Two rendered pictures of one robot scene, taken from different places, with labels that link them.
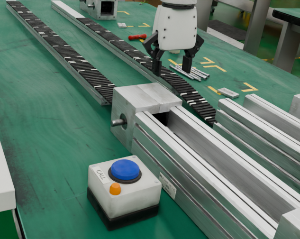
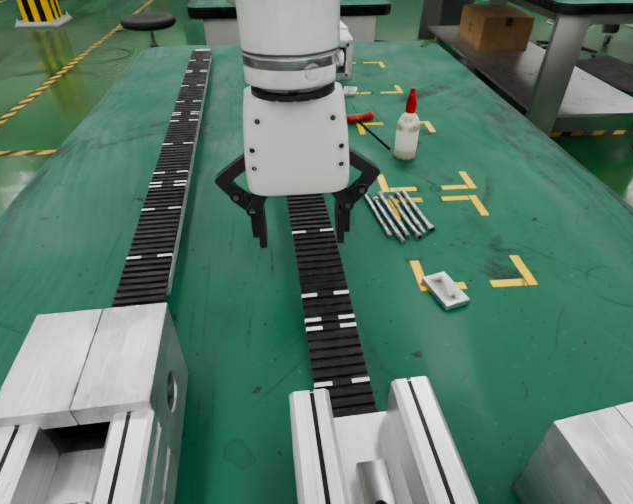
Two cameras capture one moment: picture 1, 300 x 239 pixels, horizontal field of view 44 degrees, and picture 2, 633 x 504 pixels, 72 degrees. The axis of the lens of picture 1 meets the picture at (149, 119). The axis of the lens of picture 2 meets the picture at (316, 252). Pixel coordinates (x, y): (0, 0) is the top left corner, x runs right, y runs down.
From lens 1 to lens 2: 0.58 m
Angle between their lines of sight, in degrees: 25
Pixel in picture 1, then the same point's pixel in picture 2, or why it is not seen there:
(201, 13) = (563, 52)
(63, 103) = (74, 282)
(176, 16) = (276, 118)
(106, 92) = (134, 277)
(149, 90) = (109, 336)
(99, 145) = not seen: hidden behind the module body
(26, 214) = not seen: outside the picture
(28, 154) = not seen: outside the picture
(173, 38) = (279, 171)
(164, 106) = (89, 413)
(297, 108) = (558, 464)
